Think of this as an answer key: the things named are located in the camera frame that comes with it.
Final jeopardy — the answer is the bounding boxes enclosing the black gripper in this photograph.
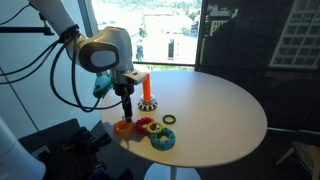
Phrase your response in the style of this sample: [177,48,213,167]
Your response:
[113,83,136,123]

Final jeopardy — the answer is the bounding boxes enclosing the orange bumpy toy ring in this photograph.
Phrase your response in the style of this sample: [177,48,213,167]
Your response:
[113,119,136,138]

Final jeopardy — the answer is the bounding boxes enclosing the grey wrist adapter plate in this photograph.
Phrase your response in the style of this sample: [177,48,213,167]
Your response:
[123,69,148,86]

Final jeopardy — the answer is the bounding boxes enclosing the blue black clamp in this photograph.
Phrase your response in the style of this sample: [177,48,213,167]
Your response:
[63,126,89,149]

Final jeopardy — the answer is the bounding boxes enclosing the grey window railing bar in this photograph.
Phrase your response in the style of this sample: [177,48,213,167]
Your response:
[132,60,196,67]

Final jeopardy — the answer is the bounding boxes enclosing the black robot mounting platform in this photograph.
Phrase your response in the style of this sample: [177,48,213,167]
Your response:
[18,118,134,180]

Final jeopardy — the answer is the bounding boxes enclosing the black horizontal bar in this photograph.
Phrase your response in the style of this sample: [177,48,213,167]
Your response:
[266,127,320,145]

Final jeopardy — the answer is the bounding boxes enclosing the white chair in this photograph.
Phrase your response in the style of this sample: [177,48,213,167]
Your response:
[275,139,320,180]

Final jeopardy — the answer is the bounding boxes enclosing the red ribbed toy ring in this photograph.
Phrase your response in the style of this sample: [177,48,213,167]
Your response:
[134,116,158,137]

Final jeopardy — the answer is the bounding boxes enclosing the orange post striped base stacker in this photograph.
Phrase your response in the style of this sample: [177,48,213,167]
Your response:
[137,72,158,112]

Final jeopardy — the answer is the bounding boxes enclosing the yellow-green toothed toy ring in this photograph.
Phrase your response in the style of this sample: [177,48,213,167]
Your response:
[146,121,165,135]

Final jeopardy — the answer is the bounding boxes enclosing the teal wrist camera housing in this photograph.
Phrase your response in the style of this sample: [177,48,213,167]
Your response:
[92,74,113,99]

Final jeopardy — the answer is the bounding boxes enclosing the small green toy ring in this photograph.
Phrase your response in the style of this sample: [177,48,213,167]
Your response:
[162,114,177,126]

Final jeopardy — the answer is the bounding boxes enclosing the blue dotted toy ring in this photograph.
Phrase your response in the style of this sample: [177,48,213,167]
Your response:
[148,127,177,152]

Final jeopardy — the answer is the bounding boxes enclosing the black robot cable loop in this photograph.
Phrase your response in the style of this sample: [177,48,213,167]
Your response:
[49,33,124,113]
[70,33,103,113]

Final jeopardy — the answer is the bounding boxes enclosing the white table pedestal base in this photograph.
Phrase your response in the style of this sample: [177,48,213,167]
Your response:
[143,163,201,180]

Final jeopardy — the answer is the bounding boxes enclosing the long black hanging cable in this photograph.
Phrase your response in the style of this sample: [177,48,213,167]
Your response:
[0,40,61,77]
[0,41,62,85]

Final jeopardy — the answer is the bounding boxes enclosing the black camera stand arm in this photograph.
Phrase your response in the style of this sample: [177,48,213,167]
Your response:
[0,11,55,36]

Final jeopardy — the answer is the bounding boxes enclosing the thin black camera cable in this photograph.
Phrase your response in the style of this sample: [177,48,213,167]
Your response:
[0,3,32,26]

